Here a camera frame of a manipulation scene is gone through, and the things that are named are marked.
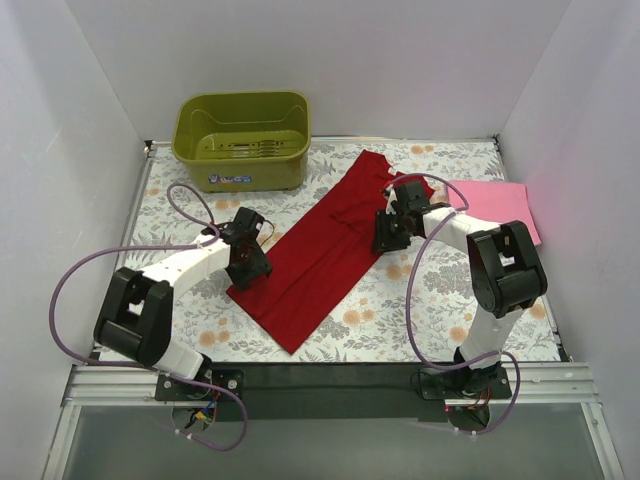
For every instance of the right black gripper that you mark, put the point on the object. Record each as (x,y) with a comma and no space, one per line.
(386,234)

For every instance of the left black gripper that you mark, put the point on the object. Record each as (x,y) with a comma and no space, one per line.
(251,270)

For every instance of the red t shirt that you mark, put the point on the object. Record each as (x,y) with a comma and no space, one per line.
(321,258)

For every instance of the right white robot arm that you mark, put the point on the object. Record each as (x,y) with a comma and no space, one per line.
(507,276)

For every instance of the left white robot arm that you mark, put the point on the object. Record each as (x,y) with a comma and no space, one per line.
(136,317)

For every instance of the floral table mat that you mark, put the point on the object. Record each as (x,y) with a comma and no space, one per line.
(415,302)

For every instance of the folded pink t shirt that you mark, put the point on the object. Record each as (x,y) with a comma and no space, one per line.
(499,202)

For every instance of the olive green plastic bin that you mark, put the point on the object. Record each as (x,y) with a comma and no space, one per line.
(244,141)

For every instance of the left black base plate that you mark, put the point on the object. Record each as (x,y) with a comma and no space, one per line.
(168,389)

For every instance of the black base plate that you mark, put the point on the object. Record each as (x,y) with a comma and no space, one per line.
(168,389)
(450,390)

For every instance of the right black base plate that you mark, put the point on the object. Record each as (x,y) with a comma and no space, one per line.
(450,390)

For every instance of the aluminium frame rail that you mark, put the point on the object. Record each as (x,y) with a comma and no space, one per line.
(334,420)

